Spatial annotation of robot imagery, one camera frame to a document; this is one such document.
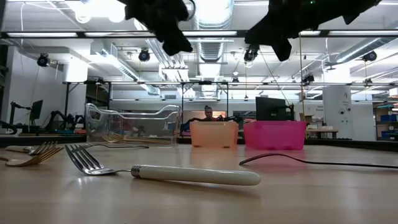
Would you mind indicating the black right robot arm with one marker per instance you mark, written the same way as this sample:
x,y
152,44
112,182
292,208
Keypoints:
x,y
357,6

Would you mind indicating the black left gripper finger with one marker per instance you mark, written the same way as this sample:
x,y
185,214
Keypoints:
x,y
172,48
175,31

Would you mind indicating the black background robot arm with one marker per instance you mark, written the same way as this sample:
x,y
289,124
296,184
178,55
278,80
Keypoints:
x,y
194,119
59,115
12,107
231,117

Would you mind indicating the silver spiral duct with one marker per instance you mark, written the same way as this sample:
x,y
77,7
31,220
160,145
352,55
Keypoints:
x,y
211,51

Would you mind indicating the black monitor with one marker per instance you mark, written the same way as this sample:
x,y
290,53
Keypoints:
x,y
36,109
269,109

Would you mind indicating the storage shelf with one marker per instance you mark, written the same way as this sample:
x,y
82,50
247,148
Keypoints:
x,y
388,118

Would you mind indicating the large silver duct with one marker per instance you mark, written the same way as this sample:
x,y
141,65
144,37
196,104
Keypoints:
x,y
360,49

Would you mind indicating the red translucent plastic bin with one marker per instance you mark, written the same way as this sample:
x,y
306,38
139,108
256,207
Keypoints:
x,y
273,135

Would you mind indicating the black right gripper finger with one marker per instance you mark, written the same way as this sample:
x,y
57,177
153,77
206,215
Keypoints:
x,y
264,28
264,39

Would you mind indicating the black background table frame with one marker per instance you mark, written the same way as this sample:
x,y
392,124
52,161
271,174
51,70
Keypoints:
x,y
66,102

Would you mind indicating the wooden background table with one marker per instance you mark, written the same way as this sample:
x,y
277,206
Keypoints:
x,y
320,130

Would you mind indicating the person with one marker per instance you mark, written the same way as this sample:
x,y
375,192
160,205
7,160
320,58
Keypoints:
x,y
208,113

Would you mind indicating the orange plastic bin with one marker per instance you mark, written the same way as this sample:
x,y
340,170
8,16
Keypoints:
x,y
214,133

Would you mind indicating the clear plastic bin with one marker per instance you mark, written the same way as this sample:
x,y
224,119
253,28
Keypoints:
x,y
155,124

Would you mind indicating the black metal fork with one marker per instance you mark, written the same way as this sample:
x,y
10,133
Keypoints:
x,y
357,164
124,146

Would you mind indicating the black hanging camera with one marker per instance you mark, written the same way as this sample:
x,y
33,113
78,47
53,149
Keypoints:
x,y
308,78
43,60
144,55
251,53
370,56

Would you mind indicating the white column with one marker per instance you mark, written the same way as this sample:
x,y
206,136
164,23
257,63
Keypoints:
x,y
337,109

